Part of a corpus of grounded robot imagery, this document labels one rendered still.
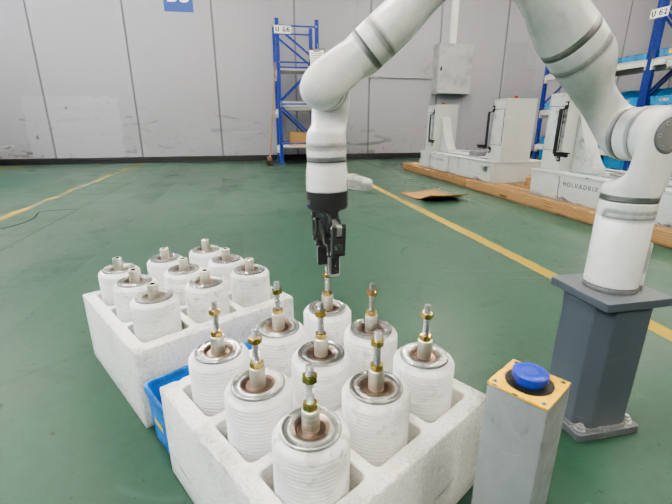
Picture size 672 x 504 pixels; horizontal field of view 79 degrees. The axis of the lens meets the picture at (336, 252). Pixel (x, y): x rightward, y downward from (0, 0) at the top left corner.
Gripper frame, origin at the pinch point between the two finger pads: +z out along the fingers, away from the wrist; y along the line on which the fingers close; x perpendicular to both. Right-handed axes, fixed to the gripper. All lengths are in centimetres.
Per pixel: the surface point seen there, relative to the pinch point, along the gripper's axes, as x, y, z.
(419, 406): 6.5, 24.9, 15.7
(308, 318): -4.5, 1.2, 10.4
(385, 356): 5.4, 14.9, 12.7
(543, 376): 13.0, 40.0, 1.9
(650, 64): 501, -307, -86
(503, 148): 236, -230, -1
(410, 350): 7.8, 19.2, 9.5
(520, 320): 71, -22, 35
